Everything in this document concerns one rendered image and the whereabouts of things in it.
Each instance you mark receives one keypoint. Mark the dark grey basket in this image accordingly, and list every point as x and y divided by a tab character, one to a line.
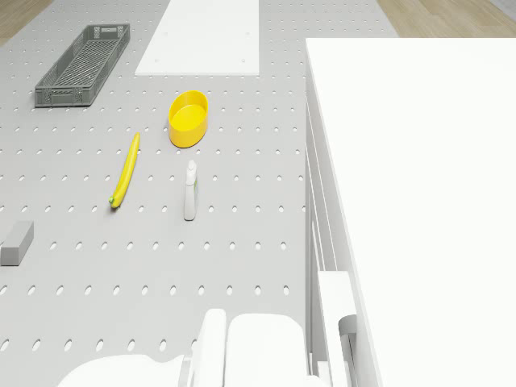
60	96

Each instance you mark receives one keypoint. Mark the grey cube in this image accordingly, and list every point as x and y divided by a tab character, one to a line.
16	246

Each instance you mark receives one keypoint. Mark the white board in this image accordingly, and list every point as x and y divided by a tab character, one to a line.
201	40

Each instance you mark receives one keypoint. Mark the yellow bowl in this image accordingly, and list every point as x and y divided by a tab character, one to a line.
187	133

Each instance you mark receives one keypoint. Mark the white cabinet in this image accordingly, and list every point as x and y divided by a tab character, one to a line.
423	181

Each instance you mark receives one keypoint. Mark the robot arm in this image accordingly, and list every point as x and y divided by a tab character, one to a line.
262	350

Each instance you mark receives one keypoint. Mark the banana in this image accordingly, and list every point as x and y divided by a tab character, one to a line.
127	173

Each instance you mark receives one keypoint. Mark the white bottle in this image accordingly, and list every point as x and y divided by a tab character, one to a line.
190	201

